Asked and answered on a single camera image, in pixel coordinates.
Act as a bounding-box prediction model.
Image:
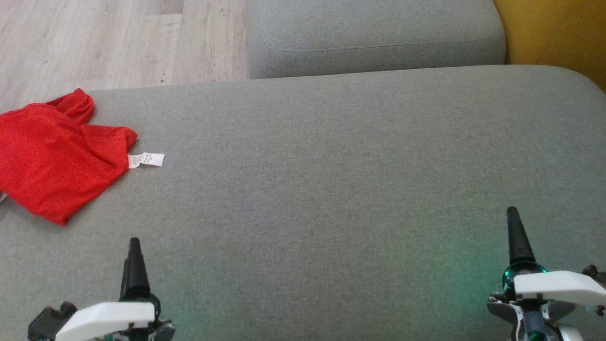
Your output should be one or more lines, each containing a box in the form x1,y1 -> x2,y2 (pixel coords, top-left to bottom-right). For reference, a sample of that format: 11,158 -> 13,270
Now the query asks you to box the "grey sofa seat cushion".
247,0 -> 507,80

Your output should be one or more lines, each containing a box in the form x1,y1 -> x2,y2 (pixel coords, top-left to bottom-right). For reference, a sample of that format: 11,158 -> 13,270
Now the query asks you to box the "wide yellow sofa back cushion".
492,0 -> 606,93

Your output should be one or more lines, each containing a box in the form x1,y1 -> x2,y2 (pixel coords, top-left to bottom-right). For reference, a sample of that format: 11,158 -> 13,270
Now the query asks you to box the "red basketball jersey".
0,88 -> 165,226

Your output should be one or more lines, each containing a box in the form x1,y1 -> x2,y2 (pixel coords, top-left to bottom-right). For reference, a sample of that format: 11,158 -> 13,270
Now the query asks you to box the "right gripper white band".
488,206 -> 606,341

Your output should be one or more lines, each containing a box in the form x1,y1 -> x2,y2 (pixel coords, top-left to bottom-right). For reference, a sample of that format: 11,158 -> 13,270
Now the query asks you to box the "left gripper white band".
56,237 -> 176,341

